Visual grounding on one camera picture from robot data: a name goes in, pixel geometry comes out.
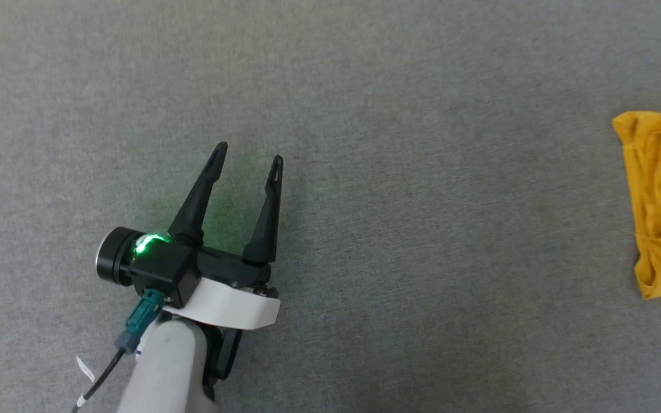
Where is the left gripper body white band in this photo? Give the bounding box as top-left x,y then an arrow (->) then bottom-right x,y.
162,247 -> 281,331

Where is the black cable with teal connector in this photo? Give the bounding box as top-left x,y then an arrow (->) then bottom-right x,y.
71,289 -> 166,412

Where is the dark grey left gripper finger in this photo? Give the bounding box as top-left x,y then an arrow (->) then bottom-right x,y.
168,141 -> 230,248
242,154 -> 285,265

